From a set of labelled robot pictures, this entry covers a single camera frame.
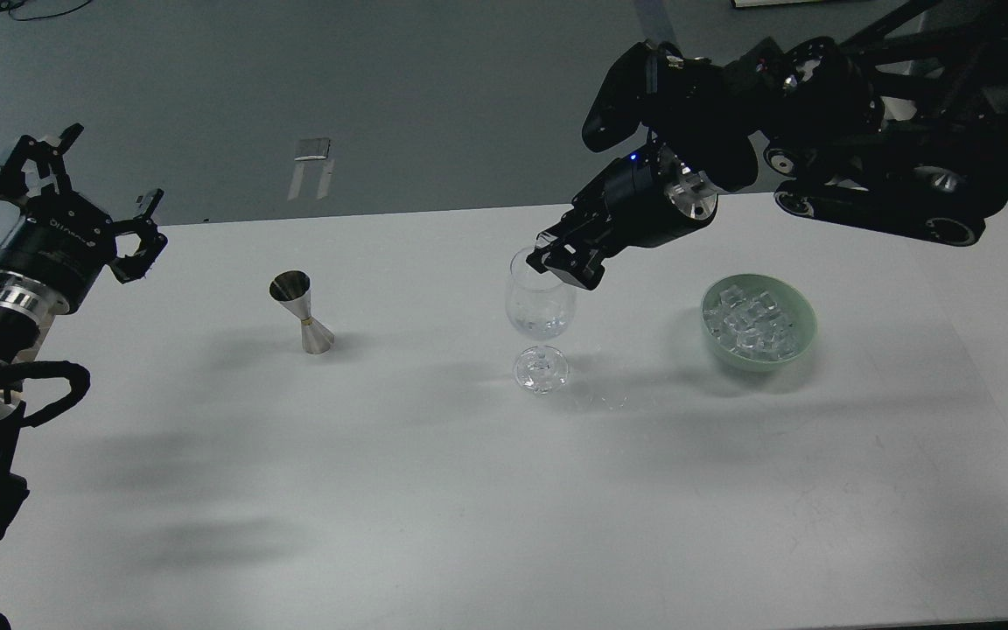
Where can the green bowl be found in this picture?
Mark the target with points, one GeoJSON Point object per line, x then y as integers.
{"type": "Point", "coordinates": [807, 317]}

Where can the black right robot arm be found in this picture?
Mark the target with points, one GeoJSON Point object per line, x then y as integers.
{"type": "Point", "coordinates": [904, 135]}

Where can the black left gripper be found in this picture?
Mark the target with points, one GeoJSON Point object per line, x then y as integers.
{"type": "Point", "coordinates": [62, 240]}

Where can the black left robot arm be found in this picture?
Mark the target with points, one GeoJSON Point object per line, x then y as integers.
{"type": "Point", "coordinates": [32, 392]}

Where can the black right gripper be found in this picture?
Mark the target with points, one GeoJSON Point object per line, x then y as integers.
{"type": "Point", "coordinates": [644, 200]}

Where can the clear wine glass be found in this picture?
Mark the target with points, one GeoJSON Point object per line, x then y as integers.
{"type": "Point", "coordinates": [541, 308]}

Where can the steel double jigger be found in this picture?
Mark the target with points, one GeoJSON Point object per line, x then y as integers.
{"type": "Point", "coordinates": [292, 290]}

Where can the pile of ice cubes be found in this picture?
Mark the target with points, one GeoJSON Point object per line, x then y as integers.
{"type": "Point", "coordinates": [753, 322]}

